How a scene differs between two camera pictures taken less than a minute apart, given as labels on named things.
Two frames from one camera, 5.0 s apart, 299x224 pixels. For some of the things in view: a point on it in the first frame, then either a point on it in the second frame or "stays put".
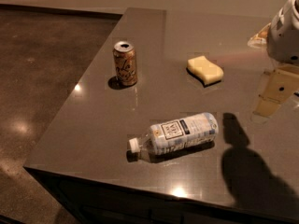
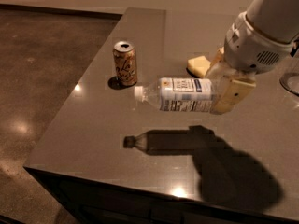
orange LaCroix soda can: [125, 63] stays put
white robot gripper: [285, 35] → [251, 50]
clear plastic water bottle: [177, 133] → [178, 94]
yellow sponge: [206, 71] stays put
